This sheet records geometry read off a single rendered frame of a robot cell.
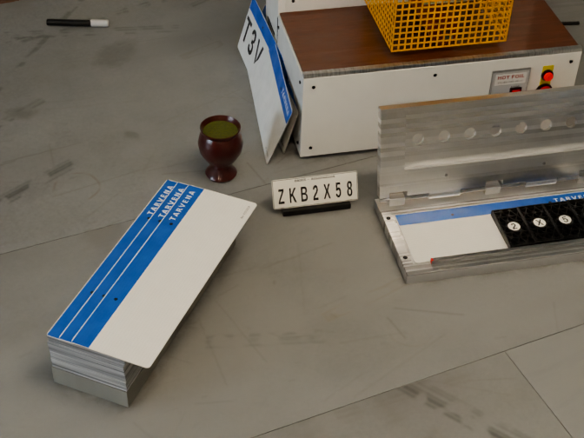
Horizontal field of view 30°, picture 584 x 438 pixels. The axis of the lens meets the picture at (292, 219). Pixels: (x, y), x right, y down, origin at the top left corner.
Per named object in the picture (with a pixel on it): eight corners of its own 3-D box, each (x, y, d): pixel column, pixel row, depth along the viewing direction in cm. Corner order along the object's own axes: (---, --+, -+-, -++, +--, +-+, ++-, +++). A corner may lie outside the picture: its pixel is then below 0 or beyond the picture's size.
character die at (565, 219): (561, 243, 193) (563, 239, 192) (540, 208, 200) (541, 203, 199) (587, 241, 194) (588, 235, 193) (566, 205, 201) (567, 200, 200)
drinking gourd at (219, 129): (195, 185, 205) (193, 138, 198) (202, 157, 212) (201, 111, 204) (240, 189, 205) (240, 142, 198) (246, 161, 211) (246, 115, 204)
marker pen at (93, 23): (46, 26, 246) (45, 20, 245) (48, 23, 247) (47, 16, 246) (108, 28, 246) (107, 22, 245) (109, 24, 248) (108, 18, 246)
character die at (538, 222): (535, 247, 192) (536, 242, 191) (515, 211, 199) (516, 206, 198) (561, 243, 193) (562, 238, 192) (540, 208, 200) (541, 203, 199)
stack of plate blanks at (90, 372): (128, 408, 165) (123, 361, 158) (53, 381, 169) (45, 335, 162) (235, 243, 193) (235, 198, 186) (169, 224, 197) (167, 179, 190)
